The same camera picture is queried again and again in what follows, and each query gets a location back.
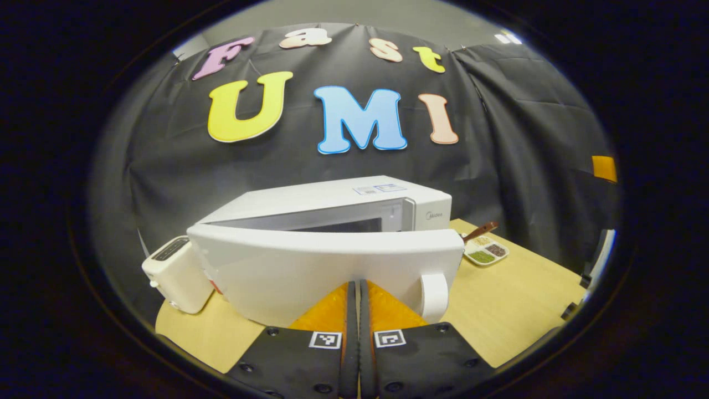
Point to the white divided dish with grains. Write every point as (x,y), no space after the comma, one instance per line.
(486,254)

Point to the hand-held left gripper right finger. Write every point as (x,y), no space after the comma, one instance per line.
(366,366)

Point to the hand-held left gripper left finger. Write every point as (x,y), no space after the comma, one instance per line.
(350,366)

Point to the black backdrop cloth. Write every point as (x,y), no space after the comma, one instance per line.
(498,138)

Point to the small ceiling light panel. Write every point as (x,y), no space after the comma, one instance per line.
(508,37)

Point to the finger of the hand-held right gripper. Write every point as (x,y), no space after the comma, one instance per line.
(604,168)

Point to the white toaster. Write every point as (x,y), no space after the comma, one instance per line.
(174,277)

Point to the white microwave oven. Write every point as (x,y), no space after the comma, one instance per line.
(310,271)

